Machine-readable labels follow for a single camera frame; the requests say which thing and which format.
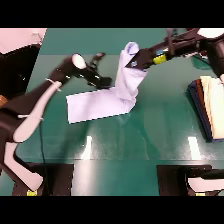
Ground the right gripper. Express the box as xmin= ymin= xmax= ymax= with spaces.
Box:
xmin=125 ymin=43 xmax=170 ymax=71

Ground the black cable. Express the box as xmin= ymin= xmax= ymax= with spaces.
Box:
xmin=38 ymin=122 xmax=47 ymax=168

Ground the brown garment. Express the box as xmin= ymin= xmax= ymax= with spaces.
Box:
xmin=194 ymin=78 xmax=215 ymax=135

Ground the cream garment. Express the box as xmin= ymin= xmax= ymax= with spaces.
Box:
xmin=199 ymin=75 xmax=224 ymax=141

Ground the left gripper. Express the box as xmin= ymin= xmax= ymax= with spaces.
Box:
xmin=82 ymin=67 xmax=114 ymax=90

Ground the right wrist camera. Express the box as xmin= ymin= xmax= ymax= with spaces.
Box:
xmin=166 ymin=28 xmax=178 ymax=52

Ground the white shirt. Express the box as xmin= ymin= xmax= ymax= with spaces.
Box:
xmin=65 ymin=41 xmax=148 ymax=125

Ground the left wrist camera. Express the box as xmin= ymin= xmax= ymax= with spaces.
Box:
xmin=87 ymin=51 xmax=106 ymax=73

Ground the blue garment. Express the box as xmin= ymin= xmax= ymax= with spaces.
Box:
xmin=187 ymin=79 xmax=224 ymax=144

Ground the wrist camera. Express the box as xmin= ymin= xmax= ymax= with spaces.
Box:
xmin=166 ymin=28 xmax=178 ymax=52
xmin=87 ymin=51 xmax=106 ymax=73

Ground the black garment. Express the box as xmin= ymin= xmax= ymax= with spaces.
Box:
xmin=0 ymin=44 xmax=42 ymax=102

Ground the pale pink garment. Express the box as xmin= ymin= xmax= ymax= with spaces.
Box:
xmin=0 ymin=27 xmax=48 ymax=55

